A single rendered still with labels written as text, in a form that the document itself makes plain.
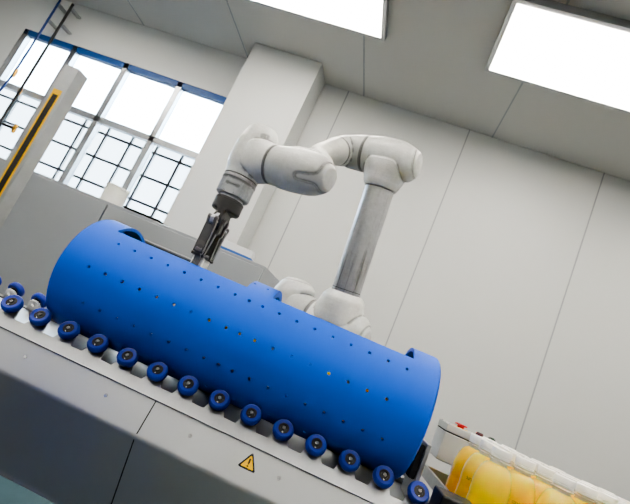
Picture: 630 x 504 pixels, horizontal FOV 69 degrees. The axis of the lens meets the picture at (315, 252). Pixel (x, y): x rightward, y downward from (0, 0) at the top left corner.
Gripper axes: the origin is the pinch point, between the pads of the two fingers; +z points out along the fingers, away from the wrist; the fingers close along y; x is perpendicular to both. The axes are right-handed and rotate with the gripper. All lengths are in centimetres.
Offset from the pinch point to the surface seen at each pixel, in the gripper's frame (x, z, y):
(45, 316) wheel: -23.3, 22.8, 9.7
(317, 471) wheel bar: 45, 28, 11
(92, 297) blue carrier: -14.0, 14.6, 12.6
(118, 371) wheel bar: -2.2, 26.7, 10.0
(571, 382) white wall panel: 214, -47, -258
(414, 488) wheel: 64, 23, 10
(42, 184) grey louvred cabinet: -170, -19, -158
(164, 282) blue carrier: -1.0, 5.4, 12.3
